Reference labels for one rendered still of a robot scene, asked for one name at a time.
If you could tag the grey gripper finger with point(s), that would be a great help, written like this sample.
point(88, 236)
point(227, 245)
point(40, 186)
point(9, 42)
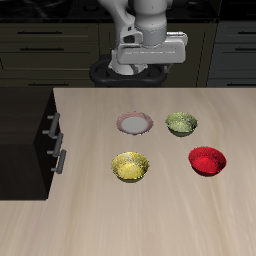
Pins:
point(168, 68)
point(138, 68)

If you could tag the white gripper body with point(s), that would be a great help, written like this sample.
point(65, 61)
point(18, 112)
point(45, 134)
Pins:
point(156, 51)

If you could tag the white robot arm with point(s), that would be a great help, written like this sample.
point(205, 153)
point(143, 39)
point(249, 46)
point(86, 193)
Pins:
point(150, 23)

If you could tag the white plate with pink rim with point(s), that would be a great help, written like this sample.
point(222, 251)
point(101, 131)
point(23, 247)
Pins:
point(134, 124)

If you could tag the green bowl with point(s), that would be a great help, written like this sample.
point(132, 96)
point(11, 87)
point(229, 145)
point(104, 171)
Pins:
point(181, 124)

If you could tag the yellow bowl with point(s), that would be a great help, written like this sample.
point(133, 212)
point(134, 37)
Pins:
point(130, 166)

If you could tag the red bowl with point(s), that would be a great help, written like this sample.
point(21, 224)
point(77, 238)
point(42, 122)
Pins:
point(207, 162)

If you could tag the grey kitchen drawer unit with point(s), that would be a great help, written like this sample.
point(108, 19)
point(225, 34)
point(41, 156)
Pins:
point(233, 56)

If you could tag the dark kitchen cupboards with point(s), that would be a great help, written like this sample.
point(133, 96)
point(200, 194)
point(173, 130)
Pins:
point(50, 56)

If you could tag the dark wooden cabinet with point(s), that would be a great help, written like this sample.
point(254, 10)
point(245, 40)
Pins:
point(20, 143)

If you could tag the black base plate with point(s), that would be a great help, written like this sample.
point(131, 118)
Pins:
point(100, 75)

